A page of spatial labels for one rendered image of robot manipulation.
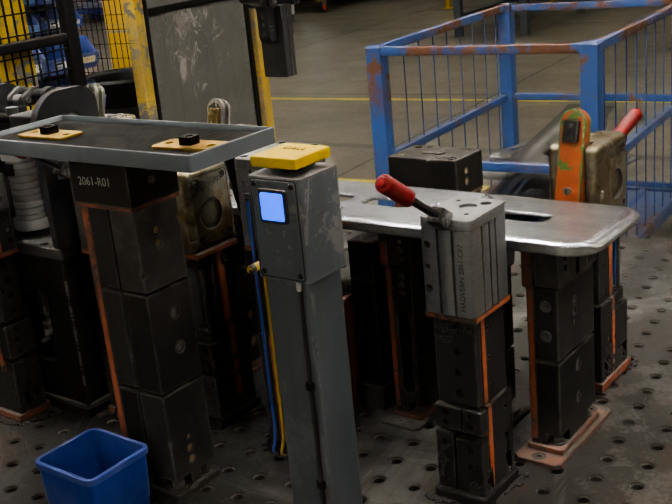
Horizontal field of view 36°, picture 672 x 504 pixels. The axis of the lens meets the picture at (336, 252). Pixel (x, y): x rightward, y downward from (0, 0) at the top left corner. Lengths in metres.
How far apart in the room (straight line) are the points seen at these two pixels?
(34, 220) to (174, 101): 3.22
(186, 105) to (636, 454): 3.73
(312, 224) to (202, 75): 3.95
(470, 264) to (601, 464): 0.36
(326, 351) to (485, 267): 0.20
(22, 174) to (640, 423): 0.95
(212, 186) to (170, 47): 3.37
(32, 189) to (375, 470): 0.66
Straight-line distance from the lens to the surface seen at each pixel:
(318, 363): 1.09
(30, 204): 1.59
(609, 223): 1.28
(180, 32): 4.83
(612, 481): 1.32
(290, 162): 1.02
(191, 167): 1.06
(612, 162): 1.45
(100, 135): 1.27
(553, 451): 1.36
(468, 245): 1.12
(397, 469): 1.35
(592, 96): 3.22
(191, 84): 4.89
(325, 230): 1.06
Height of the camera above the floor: 1.39
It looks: 18 degrees down
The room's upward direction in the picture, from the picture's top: 6 degrees counter-clockwise
